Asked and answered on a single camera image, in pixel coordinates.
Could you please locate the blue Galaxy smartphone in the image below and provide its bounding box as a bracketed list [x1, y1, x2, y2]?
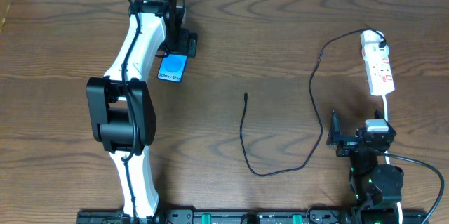
[157, 54, 187, 83]

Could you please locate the black USB charging cable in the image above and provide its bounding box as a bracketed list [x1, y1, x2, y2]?
[239, 28, 387, 177]

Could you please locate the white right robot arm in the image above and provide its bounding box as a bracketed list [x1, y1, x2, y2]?
[326, 110, 404, 223]

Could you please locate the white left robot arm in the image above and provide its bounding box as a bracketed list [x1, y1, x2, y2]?
[86, 0, 198, 223]

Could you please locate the white power strip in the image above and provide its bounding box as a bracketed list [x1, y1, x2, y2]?
[362, 50, 395, 96]

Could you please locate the white power strip cord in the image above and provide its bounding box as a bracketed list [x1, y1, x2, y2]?
[381, 93, 404, 224]

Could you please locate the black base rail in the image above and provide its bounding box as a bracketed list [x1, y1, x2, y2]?
[75, 209, 426, 224]

